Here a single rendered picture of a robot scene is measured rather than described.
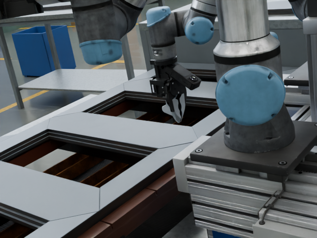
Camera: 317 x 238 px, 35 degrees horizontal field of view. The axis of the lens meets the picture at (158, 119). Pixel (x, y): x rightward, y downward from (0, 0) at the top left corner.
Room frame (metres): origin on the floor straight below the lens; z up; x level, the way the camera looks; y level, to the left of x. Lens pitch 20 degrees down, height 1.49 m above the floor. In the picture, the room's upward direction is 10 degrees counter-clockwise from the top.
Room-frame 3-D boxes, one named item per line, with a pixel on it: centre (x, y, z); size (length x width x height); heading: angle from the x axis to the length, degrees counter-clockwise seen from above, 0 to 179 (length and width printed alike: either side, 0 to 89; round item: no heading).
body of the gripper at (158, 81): (1.52, -0.05, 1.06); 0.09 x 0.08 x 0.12; 47
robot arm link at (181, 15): (1.49, -0.16, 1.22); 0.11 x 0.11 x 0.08; 89
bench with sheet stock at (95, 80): (4.87, 0.59, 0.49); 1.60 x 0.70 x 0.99; 53
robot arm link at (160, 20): (1.51, -0.06, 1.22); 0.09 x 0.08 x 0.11; 89
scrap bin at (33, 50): (6.45, 1.29, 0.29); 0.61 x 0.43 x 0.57; 49
